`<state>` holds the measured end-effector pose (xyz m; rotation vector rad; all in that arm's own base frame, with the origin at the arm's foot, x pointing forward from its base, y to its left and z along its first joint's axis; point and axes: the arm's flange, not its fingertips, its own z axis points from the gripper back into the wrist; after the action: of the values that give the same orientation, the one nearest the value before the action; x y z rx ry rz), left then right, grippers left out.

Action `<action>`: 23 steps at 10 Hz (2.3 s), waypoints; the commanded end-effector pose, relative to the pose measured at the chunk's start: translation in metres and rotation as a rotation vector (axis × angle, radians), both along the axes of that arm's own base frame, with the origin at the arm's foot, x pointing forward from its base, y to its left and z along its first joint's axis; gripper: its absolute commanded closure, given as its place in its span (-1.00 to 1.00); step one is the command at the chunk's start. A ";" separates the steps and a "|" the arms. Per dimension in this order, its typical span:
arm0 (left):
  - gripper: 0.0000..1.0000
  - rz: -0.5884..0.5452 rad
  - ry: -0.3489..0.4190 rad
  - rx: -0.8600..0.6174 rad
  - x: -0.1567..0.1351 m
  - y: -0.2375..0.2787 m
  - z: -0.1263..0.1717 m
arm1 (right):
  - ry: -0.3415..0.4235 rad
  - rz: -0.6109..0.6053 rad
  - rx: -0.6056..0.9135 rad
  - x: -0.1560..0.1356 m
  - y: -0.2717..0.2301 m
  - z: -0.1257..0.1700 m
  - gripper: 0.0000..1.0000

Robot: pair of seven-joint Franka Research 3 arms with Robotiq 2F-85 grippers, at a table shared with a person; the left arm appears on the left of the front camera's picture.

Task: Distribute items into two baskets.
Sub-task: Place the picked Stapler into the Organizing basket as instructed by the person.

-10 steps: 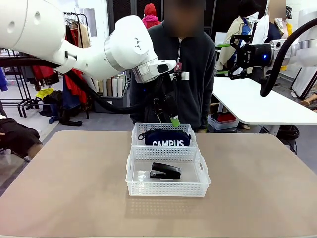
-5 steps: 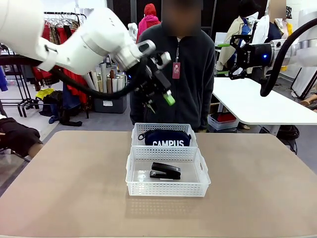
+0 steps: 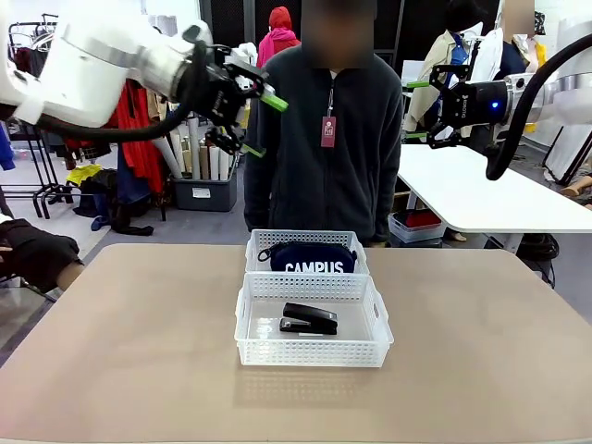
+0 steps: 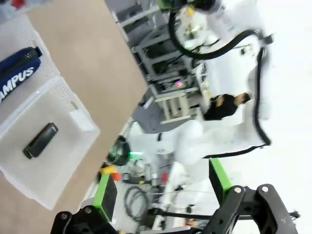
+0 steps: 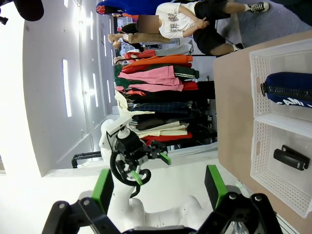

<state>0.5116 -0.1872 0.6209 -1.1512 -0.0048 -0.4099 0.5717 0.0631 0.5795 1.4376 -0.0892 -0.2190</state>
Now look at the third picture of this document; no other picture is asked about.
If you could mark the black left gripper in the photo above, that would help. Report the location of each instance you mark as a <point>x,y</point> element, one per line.
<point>222,99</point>

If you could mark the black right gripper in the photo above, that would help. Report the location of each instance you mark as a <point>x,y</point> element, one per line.
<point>476,104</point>

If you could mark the navy CAMPUS pencil case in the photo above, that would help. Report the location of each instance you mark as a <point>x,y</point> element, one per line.
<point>314,256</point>

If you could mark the black stapler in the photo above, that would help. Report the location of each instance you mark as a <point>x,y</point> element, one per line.
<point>310,319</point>

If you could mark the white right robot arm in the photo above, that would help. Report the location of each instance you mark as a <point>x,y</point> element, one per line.
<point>564,97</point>

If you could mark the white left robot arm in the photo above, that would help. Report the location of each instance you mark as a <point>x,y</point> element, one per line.
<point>92,69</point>

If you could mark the mannequin with beige coat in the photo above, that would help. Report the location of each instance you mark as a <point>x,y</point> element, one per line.
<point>430,69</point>

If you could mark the brown paper roll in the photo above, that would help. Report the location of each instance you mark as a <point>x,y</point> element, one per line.
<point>205,164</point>

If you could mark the grey paper roll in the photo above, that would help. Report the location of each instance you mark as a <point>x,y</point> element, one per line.
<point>195,162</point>

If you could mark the person in red hood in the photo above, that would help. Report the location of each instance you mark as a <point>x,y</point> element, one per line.
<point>277,41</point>

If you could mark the slanted white paper roll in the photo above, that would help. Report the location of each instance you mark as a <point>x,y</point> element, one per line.
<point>171,162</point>

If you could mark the person in white navy top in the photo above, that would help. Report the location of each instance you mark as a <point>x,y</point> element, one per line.
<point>509,55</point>

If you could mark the grey storage bin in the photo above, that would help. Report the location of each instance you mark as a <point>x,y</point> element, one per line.
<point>203,194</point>

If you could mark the white work table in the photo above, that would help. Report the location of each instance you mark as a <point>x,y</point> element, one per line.
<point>485,199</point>

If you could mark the red hanging dress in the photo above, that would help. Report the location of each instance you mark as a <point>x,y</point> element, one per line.
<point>139,157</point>

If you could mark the person in dark fleece jacket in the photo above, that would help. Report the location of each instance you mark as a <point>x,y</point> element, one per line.
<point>324,194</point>

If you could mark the white crate with red cloth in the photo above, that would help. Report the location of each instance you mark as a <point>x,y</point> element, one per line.
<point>414,226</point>

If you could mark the white perforated plastic basket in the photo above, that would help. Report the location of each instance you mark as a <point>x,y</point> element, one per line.
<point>300,236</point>
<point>314,351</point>

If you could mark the white photo reflector panel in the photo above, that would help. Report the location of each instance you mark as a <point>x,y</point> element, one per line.
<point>571,157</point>

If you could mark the black clothes pile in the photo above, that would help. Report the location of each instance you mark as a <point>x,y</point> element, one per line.
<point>115,203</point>

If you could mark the skin-coloured mannequin part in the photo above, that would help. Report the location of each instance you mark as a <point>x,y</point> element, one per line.
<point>578,187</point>

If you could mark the yellow cloth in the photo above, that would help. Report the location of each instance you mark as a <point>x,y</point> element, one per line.
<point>83,175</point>

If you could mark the blue cloth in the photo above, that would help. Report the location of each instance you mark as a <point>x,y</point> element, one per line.
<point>5,148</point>

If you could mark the seated person in black clothes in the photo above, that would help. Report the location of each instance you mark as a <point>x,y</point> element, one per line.
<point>37,254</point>

